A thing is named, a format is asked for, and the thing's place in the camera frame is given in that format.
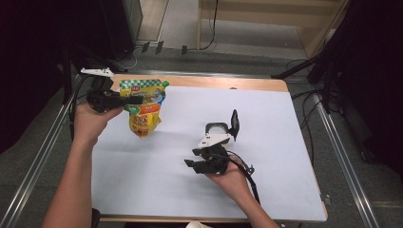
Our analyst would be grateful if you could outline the left hand-held gripper cable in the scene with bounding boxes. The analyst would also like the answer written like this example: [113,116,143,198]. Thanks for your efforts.
[68,74,96,143]

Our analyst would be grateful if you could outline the white paper sheet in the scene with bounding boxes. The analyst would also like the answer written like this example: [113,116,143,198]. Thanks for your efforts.
[90,85,328,222]

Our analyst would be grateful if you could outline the long metal floor rail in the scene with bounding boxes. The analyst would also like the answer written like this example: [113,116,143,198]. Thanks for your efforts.
[312,93,380,228]
[0,74,84,228]
[126,69,274,79]

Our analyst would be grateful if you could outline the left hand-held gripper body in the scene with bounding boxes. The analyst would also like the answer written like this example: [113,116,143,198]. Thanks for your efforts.
[80,66,127,113]

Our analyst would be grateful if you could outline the black stand leg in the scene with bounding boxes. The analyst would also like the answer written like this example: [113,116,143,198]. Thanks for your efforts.
[271,55,321,80]

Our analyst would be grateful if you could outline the black floor cables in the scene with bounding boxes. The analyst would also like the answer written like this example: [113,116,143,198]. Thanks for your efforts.
[285,58,345,166]

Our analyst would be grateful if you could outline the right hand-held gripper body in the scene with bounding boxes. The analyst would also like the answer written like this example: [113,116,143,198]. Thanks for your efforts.
[198,132,232,175]

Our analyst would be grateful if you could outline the person's left hand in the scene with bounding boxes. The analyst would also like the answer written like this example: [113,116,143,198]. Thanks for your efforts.
[73,103,125,146]

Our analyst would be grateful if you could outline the hand-held gripper cable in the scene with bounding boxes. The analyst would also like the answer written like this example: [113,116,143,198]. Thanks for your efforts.
[68,74,96,143]
[225,150,261,205]

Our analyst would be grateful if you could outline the light wooden frame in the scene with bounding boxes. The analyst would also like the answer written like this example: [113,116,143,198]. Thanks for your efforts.
[197,0,350,60]

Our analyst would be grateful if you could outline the black cabinet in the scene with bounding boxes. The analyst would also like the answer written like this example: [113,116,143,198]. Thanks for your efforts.
[98,0,144,63]

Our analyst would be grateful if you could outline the clear jar with black lid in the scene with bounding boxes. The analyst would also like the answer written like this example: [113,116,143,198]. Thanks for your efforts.
[204,108,240,148]

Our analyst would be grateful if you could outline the hanging black cable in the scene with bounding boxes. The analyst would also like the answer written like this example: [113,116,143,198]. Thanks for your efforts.
[186,0,221,51]

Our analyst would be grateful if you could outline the white floor cable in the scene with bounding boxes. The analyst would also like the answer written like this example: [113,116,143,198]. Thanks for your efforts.
[112,46,141,72]

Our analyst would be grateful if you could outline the person's right hand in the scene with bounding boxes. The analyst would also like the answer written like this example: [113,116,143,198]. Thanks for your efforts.
[204,163,253,203]

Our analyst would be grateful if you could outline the yellow green spout pouch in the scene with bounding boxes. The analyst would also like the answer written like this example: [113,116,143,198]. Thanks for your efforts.
[119,79,170,139]

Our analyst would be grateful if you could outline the right hand-held gripper cable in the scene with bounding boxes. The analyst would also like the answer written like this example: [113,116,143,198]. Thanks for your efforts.
[225,150,261,205]

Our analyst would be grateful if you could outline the dark curtain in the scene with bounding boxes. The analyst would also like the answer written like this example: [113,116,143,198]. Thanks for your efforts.
[317,0,403,177]
[0,0,107,155]

